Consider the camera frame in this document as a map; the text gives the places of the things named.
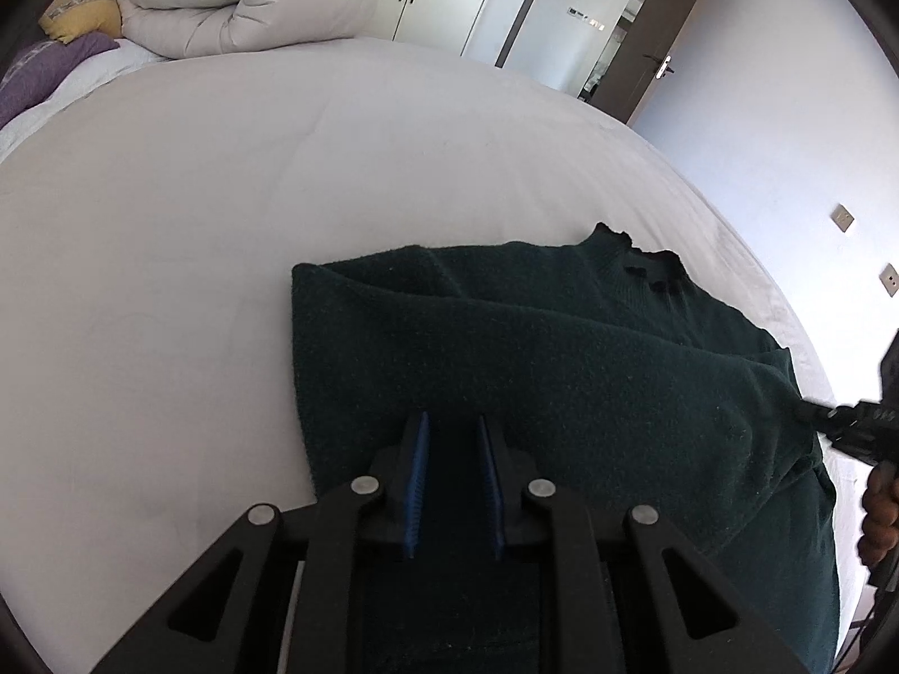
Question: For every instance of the yellow patterned pillow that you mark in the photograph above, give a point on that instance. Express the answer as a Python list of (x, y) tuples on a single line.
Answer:
[(67, 20)]

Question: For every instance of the wall socket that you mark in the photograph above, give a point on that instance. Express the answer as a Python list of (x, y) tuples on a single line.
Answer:
[(889, 277), (842, 218)]

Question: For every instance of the white bed mattress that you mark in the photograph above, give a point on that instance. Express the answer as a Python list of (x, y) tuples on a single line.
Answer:
[(149, 230)]

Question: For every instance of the dark green knit sweater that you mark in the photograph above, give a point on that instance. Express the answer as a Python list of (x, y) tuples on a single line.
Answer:
[(624, 380)]

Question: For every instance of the brown door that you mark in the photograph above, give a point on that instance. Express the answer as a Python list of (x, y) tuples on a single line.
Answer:
[(607, 53)]

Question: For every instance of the upper wall socket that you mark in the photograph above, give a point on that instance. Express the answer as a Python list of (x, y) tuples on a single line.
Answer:
[(842, 218)]

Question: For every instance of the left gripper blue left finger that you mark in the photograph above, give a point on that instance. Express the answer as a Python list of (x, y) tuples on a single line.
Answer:
[(415, 479)]

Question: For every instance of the purple patterned pillow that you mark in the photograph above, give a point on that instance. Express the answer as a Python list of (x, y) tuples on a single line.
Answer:
[(38, 70)]

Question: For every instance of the lower wall socket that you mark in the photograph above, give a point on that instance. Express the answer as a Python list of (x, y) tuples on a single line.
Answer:
[(889, 277)]

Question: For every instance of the right hand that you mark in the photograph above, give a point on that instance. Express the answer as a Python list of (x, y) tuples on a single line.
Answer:
[(879, 527)]

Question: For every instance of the white bed pillow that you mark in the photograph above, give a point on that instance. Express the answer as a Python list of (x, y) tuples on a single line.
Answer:
[(97, 71)]

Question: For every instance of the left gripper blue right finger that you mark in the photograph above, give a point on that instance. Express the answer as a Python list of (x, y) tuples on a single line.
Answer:
[(494, 450)]

